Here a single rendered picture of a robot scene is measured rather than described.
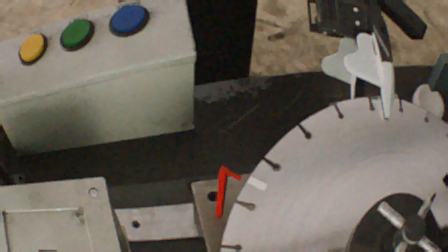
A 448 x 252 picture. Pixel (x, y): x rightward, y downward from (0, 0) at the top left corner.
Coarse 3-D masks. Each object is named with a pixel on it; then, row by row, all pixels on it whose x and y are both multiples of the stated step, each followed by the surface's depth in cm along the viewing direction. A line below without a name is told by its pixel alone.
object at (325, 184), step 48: (288, 144) 48; (336, 144) 48; (384, 144) 48; (432, 144) 49; (288, 192) 46; (336, 192) 46; (384, 192) 46; (240, 240) 44; (288, 240) 44; (336, 240) 44
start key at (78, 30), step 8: (72, 24) 60; (80, 24) 60; (88, 24) 60; (64, 32) 59; (72, 32) 59; (80, 32) 59; (88, 32) 59; (64, 40) 58; (72, 40) 58; (80, 40) 58
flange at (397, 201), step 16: (400, 192) 45; (400, 208) 44; (416, 208) 44; (368, 224) 43; (384, 224) 43; (432, 224) 43; (352, 240) 43; (368, 240) 42; (384, 240) 41; (432, 240) 42
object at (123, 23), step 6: (126, 6) 61; (132, 6) 61; (138, 6) 61; (120, 12) 60; (126, 12) 60; (132, 12) 60; (138, 12) 60; (144, 12) 60; (114, 18) 60; (120, 18) 60; (126, 18) 60; (132, 18) 60; (138, 18) 60; (144, 18) 61; (114, 24) 59; (120, 24) 59; (126, 24) 59; (132, 24) 59; (138, 24) 60; (120, 30) 59; (126, 30) 59; (132, 30) 60
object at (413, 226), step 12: (432, 192) 41; (384, 204) 40; (384, 216) 40; (396, 216) 39; (420, 216) 39; (408, 228) 38; (420, 228) 38; (396, 240) 40; (408, 240) 38; (420, 240) 38
